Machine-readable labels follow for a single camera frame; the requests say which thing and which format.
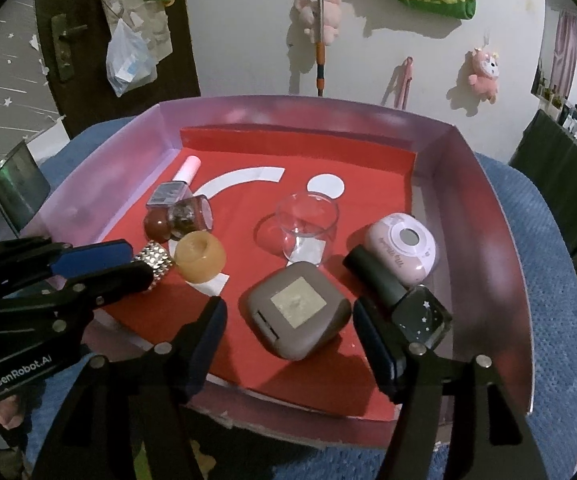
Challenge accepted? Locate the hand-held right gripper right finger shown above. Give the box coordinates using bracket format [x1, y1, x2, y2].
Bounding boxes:
[351, 296, 549, 480]

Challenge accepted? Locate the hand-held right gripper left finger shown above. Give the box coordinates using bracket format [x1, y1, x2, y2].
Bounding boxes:
[33, 296, 229, 480]

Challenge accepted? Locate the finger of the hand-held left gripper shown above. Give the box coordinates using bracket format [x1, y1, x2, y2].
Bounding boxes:
[0, 260, 156, 336]
[0, 237, 134, 288]

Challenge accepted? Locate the rhinestone ring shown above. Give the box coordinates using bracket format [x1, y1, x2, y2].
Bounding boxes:
[133, 241, 175, 291]

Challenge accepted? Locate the black starry nail polish bottle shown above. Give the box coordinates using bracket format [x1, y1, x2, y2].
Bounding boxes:
[343, 246, 454, 353]

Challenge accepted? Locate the grey-brown square case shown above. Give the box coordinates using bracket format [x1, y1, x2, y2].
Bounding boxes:
[239, 261, 353, 360]

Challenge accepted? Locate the orange translucent ring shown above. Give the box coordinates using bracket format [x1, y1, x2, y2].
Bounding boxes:
[174, 231, 226, 282]

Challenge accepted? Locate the pink round case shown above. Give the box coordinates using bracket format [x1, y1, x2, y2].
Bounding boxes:
[365, 212, 439, 283]

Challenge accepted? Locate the small bottle brown round cap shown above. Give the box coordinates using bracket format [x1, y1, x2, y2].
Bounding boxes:
[143, 195, 214, 241]

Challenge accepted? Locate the clear glass cup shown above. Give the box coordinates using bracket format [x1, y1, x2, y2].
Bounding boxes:
[256, 191, 340, 265]

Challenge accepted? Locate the pink cardboard box red bottom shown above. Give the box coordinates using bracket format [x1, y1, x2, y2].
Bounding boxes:
[16, 95, 539, 451]

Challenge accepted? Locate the person's left hand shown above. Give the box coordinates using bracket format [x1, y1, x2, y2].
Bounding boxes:
[0, 393, 35, 449]

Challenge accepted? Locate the pink nail polish bottle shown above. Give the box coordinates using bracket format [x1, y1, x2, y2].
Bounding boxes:
[146, 156, 202, 208]

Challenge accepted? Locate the translucent plastic bag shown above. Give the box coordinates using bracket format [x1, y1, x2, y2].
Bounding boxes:
[106, 19, 158, 98]

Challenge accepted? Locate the dark brown door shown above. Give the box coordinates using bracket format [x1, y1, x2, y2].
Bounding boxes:
[33, 0, 203, 138]

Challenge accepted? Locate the dark green table cover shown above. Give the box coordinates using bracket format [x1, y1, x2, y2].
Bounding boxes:
[508, 109, 577, 261]

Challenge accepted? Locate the pink plush toy with hat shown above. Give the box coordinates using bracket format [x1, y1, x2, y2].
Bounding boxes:
[468, 47, 501, 103]

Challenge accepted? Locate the pink pig plush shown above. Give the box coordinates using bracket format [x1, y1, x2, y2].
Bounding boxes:
[294, 0, 344, 43]

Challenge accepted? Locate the pink curtain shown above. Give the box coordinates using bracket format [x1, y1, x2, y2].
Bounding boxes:
[552, 10, 577, 96]

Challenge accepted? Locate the metal door handle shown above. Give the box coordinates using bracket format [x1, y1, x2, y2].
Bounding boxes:
[51, 14, 89, 82]

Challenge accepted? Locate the pink wall clip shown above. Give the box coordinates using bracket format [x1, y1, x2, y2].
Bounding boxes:
[392, 56, 415, 110]

